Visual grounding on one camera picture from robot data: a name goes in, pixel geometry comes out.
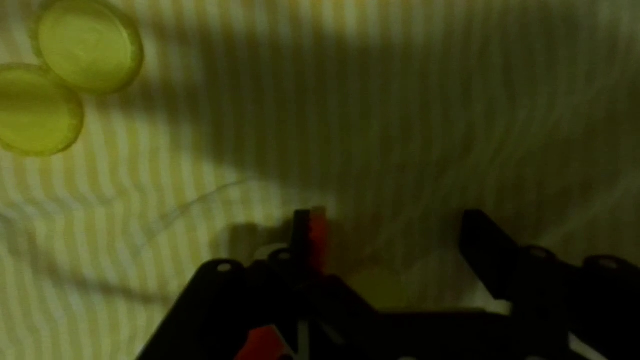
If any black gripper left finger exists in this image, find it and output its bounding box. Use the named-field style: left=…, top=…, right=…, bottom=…
left=289, top=207, right=315, bottom=278

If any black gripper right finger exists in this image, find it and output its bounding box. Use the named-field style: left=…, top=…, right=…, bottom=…
left=457, top=207, right=570, bottom=313

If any yellow game chip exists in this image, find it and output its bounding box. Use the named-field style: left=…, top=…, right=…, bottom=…
left=0, top=61, right=85, bottom=159
left=29, top=0, right=145, bottom=95

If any yellow striped bed sheet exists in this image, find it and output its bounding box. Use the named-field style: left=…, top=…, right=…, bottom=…
left=0, top=0, right=640, bottom=360

